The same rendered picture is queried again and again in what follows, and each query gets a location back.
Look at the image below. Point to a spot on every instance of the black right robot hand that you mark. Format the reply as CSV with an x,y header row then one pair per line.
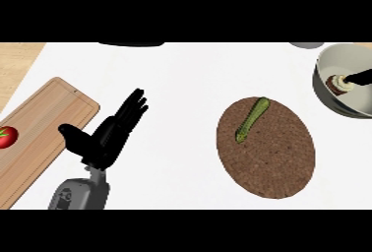
x,y
360,77

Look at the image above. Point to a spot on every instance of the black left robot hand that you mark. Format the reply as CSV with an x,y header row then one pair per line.
x,y
103,139

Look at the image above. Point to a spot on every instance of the brown cupcake with white frosting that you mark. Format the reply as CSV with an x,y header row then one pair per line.
x,y
338,84

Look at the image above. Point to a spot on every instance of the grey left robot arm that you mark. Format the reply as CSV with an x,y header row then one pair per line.
x,y
79,193

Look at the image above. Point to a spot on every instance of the grey bowl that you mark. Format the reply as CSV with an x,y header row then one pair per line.
x,y
345,65

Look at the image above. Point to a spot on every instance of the brown oval placemat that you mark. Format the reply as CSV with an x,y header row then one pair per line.
x,y
265,154

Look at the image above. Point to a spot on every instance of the wooden cutting board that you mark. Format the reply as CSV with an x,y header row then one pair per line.
x,y
43,131

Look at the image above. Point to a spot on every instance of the grey round object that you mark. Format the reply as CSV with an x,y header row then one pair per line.
x,y
305,45

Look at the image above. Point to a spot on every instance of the red tomato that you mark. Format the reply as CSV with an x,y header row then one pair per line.
x,y
6,137

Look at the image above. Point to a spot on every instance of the green cucumber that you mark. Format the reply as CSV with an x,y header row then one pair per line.
x,y
249,121

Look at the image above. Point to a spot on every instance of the black flat object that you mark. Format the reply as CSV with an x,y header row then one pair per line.
x,y
131,44

